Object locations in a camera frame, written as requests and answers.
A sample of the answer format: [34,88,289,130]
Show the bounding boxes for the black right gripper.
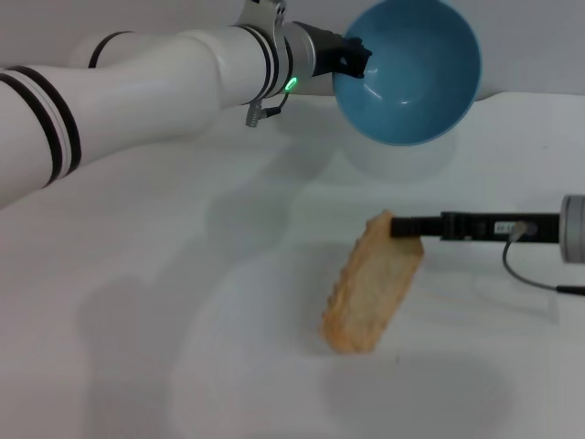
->
[390,210,563,244]

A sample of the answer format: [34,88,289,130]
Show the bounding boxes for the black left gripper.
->
[304,24,374,80]

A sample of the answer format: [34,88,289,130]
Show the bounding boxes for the blue bowl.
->
[331,0,483,146]

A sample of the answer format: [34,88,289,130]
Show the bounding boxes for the ridged golden bread loaf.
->
[321,209,425,354]

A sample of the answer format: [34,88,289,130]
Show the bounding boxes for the silver plug with black cable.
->
[245,89,292,128]

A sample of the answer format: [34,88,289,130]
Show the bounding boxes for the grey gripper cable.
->
[502,221,585,294]

